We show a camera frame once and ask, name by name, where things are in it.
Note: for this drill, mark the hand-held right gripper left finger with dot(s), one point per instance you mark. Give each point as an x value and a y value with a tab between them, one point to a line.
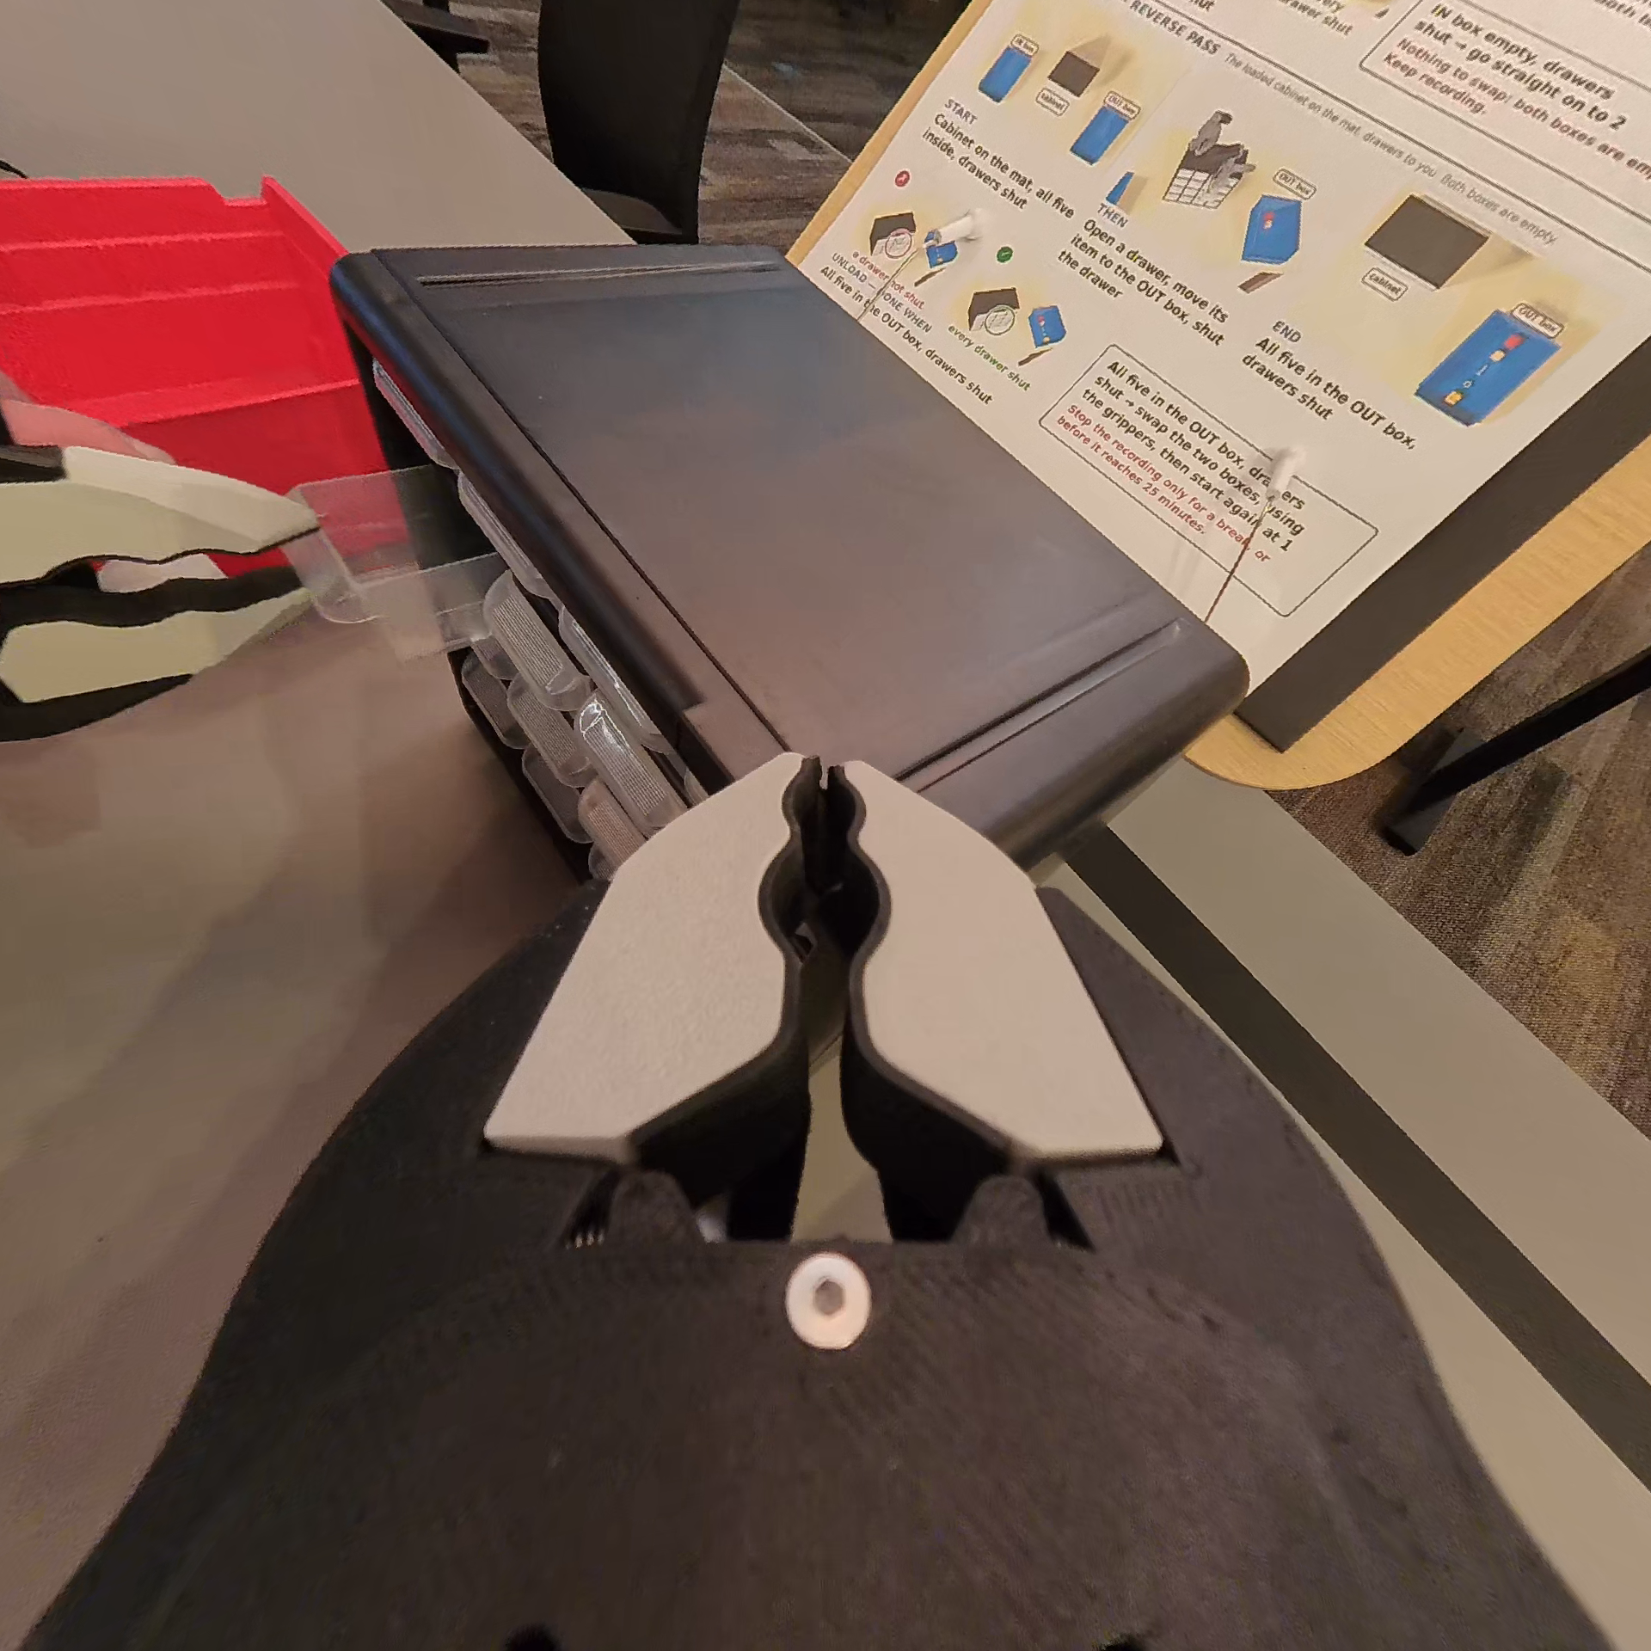
670	981

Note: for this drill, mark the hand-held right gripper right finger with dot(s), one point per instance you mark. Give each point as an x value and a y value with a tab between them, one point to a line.
993	1019

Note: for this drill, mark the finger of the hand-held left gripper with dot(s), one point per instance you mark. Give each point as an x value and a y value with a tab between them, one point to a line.
116	510
116	645

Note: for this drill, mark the small clear plastic drawer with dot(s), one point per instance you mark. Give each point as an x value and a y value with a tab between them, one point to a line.
387	606

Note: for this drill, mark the black drawer cabinet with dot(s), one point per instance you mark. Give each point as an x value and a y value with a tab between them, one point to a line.
774	490

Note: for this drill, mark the rows of clear cabinet drawers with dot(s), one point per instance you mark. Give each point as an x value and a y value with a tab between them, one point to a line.
568	722

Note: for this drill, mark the red plastic bin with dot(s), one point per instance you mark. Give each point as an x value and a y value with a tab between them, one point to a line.
155	323

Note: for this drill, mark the black stand leg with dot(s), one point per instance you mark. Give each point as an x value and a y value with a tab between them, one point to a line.
1482	761

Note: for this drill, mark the instruction sheet board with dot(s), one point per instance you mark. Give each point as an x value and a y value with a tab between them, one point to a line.
1482	671

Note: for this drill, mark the white pushpin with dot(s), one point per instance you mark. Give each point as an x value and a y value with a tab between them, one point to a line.
1285	463

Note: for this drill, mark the black poster board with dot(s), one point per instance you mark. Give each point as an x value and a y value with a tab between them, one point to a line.
1456	569

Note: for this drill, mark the black office chair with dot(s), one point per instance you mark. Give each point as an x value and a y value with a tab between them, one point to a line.
631	103

